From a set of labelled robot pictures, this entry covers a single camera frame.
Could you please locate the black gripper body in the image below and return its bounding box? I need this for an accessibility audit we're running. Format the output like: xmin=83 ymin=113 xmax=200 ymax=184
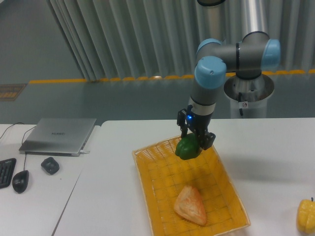
xmin=186 ymin=105 xmax=212 ymax=137

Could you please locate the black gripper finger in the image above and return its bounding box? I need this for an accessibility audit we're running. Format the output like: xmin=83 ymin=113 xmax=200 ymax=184
xmin=199 ymin=131 xmax=216 ymax=150
xmin=177 ymin=109 xmax=188 ymax=138

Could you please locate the green bell pepper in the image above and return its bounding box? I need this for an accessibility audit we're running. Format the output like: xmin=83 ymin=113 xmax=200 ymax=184
xmin=175 ymin=133 xmax=200 ymax=160

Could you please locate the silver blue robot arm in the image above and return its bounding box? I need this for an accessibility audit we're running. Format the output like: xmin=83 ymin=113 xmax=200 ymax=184
xmin=176 ymin=0 xmax=281 ymax=156

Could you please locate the yellow wicker basket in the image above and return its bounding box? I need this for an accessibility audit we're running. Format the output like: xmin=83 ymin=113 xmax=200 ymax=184
xmin=132 ymin=136 xmax=251 ymax=236

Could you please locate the triangular puff pastry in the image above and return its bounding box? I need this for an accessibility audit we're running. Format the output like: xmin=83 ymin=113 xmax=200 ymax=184
xmin=174 ymin=185 xmax=207 ymax=226

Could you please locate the white pleated curtain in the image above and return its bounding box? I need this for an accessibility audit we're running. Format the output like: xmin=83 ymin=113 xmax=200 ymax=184
xmin=48 ymin=0 xmax=315 ymax=81

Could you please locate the white usb dongle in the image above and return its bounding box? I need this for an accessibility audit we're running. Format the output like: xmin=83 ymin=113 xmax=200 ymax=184
xmin=80 ymin=150 xmax=90 ymax=154

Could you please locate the yellow bell pepper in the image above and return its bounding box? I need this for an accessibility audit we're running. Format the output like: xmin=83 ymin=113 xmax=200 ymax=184
xmin=296 ymin=197 xmax=315 ymax=234

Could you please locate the silver closed laptop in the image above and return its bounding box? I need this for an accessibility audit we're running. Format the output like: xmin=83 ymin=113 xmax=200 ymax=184
xmin=19 ymin=118 xmax=96 ymax=156

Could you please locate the small black controller device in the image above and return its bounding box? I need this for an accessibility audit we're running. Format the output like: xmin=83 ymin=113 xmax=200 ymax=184
xmin=41 ymin=157 xmax=60 ymax=175

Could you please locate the black computer mouse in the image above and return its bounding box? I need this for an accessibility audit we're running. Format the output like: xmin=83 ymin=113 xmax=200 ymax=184
xmin=12 ymin=170 xmax=29 ymax=194

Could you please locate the black keyboard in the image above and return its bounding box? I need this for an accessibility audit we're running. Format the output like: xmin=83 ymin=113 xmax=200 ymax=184
xmin=0 ymin=158 xmax=16 ymax=189

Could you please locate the black pedestal cable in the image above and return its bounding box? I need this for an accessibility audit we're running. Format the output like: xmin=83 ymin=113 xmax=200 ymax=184
xmin=237 ymin=92 xmax=244 ymax=117

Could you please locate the black mouse cable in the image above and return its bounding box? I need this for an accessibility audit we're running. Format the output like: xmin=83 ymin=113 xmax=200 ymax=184
xmin=21 ymin=126 xmax=37 ymax=171

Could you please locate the black thin cable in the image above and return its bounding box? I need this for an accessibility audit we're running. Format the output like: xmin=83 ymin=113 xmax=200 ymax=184
xmin=0 ymin=122 xmax=38 ymax=140

